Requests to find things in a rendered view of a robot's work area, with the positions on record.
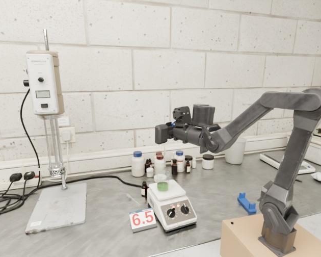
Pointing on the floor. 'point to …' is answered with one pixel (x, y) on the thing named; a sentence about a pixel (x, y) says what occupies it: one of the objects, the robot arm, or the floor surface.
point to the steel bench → (257, 164)
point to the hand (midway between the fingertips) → (166, 127)
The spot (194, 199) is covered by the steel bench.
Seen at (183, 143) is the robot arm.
